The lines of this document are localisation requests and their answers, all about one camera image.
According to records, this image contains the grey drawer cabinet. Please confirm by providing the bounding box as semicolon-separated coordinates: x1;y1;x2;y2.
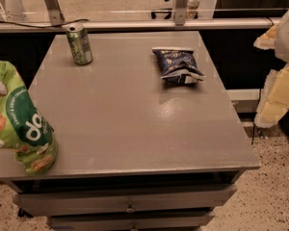
0;31;261;231

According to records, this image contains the green soda can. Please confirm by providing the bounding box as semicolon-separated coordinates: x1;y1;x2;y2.
66;23;92;65

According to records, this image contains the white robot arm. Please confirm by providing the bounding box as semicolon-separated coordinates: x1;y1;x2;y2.
253;10;289;128

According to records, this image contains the lower grey drawer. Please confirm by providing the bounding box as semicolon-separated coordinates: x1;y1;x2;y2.
48;211;214;231

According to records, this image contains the white base ledge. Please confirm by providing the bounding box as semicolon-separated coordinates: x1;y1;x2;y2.
227;89;260;114

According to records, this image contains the green snack bag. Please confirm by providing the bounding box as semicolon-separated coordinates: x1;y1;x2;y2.
0;61;57;176

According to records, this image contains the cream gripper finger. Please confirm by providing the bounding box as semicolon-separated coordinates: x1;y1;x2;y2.
253;24;277;50

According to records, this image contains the black hanging cable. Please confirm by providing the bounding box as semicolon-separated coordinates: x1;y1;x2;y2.
250;122;258;146

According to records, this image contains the upper grey drawer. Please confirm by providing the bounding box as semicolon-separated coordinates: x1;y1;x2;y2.
13;184;237;217

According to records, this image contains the blue chip bag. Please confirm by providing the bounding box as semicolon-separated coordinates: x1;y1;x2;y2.
152;47;205;85

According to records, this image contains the grey drawer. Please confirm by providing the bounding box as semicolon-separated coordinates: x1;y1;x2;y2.
13;184;237;217
48;211;214;231

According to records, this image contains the metal rail barrier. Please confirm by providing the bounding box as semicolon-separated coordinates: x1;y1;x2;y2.
0;0;279;32

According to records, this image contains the black cable on rail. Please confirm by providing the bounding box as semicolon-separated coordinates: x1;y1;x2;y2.
0;18;91;29

